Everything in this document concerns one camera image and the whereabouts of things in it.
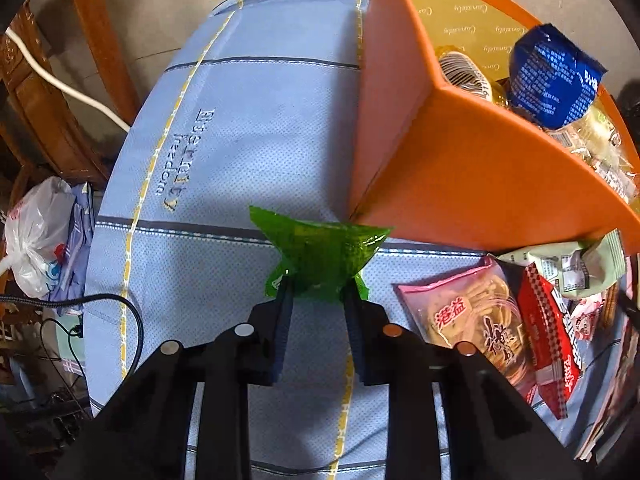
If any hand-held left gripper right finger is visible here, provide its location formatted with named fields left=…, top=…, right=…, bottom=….
left=341, top=282, right=583, bottom=480

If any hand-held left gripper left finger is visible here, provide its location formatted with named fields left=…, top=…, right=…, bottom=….
left=52, top=275, right=296, bottom=480

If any orange box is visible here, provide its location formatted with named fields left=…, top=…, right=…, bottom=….
left=347, top=0, right=640, bottom=256

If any gold striped packet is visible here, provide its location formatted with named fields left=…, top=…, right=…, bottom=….
left=432, top=45, right=506, bottom=106

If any clear peanut packet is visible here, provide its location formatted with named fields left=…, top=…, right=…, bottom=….
left=547, top=100, right=638, bottom=206

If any blue snack packet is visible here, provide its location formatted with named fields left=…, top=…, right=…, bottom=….
left=507, top=22, right=608, bottom=131

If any pink noodle snack packet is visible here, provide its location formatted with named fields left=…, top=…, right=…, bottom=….
left=396, top=255, right=538, bottom=406

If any blue checked bed sheet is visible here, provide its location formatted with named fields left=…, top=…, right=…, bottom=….
left=82, top=0, right=631, bottom=480

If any red checkered snack packet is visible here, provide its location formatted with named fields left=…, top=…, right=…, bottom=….
left=515, top=262, right=583, bottom=420

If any pale green snack packet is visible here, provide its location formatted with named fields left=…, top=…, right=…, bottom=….
left=497, top=230, right=628, bottom=298

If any blue printed bag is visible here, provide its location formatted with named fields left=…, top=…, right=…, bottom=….
left=47, top=182, right=96, bottom=316

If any red and white snack packet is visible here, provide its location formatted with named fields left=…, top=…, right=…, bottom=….
left=570, top=285, right=621, bottom=331

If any white plastic bag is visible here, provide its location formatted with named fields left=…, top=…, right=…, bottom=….
left=4, top=176, right=76, bottom=298

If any wooden chair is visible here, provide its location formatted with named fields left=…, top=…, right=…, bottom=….
left=0, top=0, right=143, bottom=186

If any black cable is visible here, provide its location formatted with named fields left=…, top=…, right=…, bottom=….
left=0, top=294, right=146, bottom=381

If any white cable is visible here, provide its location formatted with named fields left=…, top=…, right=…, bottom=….
left=5, top=27, right=132, bottom=131

